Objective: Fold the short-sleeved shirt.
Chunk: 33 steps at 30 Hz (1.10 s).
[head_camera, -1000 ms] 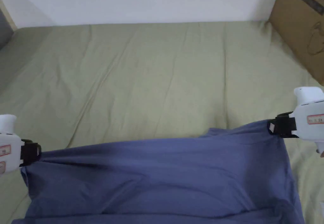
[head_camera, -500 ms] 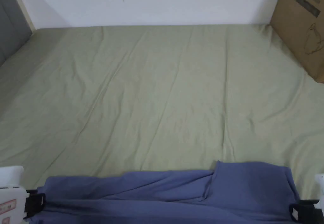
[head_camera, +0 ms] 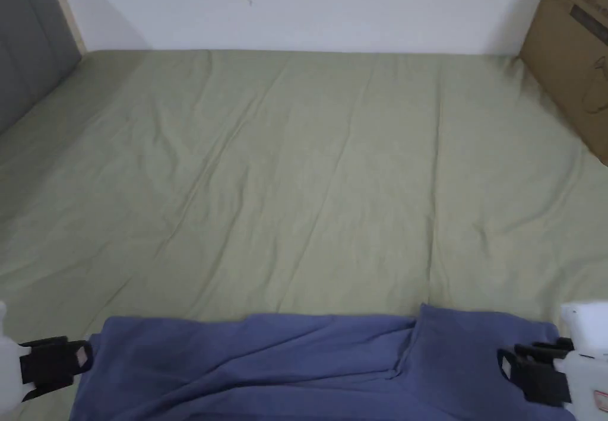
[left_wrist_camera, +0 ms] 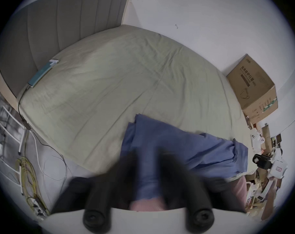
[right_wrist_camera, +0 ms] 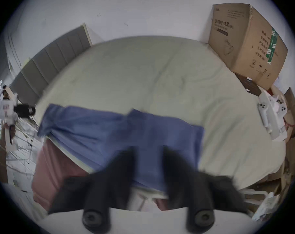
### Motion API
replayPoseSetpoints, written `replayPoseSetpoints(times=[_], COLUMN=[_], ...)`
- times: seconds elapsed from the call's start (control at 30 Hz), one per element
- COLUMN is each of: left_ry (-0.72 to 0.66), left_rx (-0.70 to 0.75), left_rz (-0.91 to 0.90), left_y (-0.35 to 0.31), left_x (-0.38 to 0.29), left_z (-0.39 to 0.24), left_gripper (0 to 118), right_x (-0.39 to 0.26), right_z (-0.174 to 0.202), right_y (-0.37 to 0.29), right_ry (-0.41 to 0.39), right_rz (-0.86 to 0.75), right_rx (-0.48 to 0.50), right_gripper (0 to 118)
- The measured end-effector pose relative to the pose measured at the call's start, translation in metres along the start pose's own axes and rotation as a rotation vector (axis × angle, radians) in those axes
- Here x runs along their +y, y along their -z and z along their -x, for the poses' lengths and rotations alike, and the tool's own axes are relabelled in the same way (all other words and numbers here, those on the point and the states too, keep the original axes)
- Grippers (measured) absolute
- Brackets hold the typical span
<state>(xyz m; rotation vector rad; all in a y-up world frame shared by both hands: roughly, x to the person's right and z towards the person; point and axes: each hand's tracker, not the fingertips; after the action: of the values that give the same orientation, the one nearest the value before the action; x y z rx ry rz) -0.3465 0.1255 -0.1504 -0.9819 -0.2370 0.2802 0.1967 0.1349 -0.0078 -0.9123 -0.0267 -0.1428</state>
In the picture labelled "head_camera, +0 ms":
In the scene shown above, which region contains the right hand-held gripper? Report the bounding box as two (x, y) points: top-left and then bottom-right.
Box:
(496, 300), (608, 413)

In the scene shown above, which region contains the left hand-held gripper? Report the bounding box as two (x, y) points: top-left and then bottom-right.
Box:
(0, 301), (94, 402)

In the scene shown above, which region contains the dark blue shirt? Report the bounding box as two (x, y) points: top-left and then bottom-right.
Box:
(69, 302), (577, 421)

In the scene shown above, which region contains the bed with pale green sheet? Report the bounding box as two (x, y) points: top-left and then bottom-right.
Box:
(0, 49), (608, 421)

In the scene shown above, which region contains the brown cardboard carton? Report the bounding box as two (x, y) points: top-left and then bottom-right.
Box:
(518, 0), (608, 168)

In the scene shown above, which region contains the grey padded headboard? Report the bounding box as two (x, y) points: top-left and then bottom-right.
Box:
(0, 0), (88, 136)

